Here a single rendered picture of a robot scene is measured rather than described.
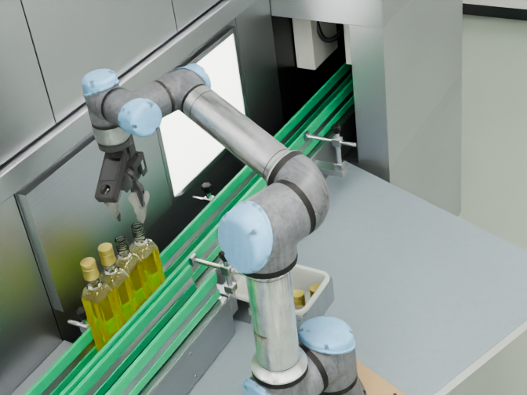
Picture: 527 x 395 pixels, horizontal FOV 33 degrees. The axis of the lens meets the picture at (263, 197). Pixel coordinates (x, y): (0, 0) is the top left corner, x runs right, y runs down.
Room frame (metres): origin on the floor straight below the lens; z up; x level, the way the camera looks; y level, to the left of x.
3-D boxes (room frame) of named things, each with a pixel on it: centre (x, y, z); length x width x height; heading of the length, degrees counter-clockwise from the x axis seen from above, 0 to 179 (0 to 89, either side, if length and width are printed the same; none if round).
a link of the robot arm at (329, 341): (1.40, -0.09, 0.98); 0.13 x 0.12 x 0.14; 128
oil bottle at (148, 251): (1.75, 0.31, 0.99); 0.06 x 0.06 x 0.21; 56
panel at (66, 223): (2.04, 0.27, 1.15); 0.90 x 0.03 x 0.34; 146
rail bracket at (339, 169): (2.31, -0.22, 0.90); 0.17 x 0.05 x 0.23; 56
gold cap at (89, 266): (1.60, 0.41, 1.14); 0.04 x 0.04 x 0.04
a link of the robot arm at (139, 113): (1.62, 0.22, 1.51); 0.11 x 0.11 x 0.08; 38
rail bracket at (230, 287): (1.78, 0.13, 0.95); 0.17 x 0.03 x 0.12; 56
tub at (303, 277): (1.82, -0.01, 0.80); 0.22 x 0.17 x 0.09; 56
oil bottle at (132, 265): (1.70, 0.34, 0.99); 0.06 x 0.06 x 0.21; 55
